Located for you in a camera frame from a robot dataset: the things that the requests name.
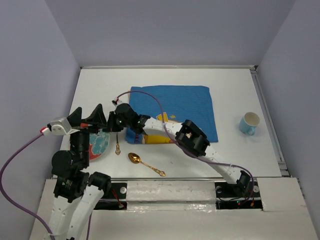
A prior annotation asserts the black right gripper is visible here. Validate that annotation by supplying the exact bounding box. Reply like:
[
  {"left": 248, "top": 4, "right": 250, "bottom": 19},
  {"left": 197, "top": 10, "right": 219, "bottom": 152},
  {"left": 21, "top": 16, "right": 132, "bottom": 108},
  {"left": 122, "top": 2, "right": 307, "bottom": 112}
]
[{"left": 102, "top": 110, "right": 132, "bottom": 132}]

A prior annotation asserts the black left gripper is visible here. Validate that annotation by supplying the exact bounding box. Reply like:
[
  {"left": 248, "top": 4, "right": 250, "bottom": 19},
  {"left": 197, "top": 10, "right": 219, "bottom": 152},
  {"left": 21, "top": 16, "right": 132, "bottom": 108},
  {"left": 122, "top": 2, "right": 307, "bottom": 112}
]
[{"left": 68, "top": 102, "right": 108, "bottom": 166}]

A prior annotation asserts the red and teal plate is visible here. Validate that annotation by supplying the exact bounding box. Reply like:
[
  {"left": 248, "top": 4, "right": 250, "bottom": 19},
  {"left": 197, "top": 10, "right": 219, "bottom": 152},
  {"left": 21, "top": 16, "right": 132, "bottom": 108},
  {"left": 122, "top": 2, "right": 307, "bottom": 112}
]
[{"left": 68, "top": 130, "right": 110, "bottom": 165}]

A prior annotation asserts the gold fork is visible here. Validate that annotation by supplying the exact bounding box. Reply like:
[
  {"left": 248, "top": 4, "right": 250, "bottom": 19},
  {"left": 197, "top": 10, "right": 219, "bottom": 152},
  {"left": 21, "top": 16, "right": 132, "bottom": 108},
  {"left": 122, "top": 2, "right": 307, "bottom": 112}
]
[{"left": 115, "top": 133, "right": 121, "bottom": 156}]

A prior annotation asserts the gold spoon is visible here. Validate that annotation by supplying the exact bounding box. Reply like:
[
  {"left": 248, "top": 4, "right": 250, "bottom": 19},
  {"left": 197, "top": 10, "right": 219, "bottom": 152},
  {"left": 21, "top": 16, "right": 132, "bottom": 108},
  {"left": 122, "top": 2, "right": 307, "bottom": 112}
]
[{"left": 128, "top": 152, "right": 166, "bottom": 177}]

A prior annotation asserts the blue Pikachu placemat cloth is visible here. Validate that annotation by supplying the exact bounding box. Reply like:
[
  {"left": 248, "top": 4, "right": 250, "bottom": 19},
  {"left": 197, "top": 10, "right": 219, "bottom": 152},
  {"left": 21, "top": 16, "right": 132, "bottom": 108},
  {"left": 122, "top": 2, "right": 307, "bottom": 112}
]
[{"left": 129, "top": 85, "right": 219, "bottom": 143}]

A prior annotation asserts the light blue ceramic mug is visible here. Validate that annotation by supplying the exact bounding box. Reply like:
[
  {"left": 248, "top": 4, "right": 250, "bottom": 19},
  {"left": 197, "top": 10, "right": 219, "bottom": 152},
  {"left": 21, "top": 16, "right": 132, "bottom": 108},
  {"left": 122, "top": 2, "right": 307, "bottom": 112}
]
[{"left": 238, "top": 112, "right": 260, "bottom": 136}]

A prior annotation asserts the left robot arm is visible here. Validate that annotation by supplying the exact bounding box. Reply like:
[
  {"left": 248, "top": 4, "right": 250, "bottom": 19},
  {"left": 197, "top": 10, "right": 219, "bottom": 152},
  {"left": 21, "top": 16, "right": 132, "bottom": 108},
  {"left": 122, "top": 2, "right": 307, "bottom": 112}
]
[{"left": 44, "top": 103, "right": 111, "bottom": 240}]

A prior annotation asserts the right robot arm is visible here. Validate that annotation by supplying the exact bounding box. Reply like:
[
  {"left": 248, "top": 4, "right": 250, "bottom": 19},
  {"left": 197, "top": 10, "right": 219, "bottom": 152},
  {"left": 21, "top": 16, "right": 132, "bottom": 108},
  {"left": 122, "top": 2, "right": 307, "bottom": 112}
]
[{"left": 107, "top": 100, "right": 254, "bottom": 198}]

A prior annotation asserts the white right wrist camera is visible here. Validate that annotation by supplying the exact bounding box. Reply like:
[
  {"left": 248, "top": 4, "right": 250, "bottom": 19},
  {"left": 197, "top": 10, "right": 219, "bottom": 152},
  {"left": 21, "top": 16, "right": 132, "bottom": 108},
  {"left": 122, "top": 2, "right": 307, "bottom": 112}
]
[{"left": 111, "top": 98, "right": 123, "bottom": 106}]

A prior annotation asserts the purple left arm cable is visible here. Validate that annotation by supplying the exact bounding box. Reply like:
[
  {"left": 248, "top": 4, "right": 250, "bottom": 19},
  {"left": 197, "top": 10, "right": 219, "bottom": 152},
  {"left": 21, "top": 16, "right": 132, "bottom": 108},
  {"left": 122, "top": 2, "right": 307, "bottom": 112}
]
[{"left": 0, "top": 132, "right": 55, "bottom": 237}]

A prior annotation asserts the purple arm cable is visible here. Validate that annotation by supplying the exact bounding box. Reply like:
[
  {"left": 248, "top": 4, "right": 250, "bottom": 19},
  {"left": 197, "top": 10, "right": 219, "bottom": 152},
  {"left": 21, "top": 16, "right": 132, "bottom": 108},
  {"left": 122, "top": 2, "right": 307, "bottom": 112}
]
[
  {"left": 117, "top": 90, "right": 256, "bottom": 201},
  {"left": 0, "top": 132, "right": 55, "bottom": 237}
]

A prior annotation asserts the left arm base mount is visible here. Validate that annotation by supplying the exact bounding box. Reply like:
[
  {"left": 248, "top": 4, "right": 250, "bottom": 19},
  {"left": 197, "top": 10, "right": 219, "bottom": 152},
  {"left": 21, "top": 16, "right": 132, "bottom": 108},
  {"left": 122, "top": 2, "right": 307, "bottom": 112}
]
[{"left": 94, "top": 182, "right": 127, "bottom": 211}]

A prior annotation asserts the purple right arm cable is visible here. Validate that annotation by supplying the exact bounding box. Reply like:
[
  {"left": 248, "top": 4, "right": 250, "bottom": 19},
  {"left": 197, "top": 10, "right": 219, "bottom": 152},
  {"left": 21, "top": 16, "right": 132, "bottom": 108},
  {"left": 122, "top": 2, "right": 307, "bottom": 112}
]
[{"left": 117, "top": 90, "right": 256, "bottom": 201}]

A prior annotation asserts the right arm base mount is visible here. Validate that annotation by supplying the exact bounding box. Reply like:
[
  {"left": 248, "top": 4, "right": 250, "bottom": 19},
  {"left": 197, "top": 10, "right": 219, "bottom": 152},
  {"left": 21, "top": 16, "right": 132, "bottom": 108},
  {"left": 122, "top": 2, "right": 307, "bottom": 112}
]
[{"left": 214, "top": 181, "right": 263, "bottom": 210}]

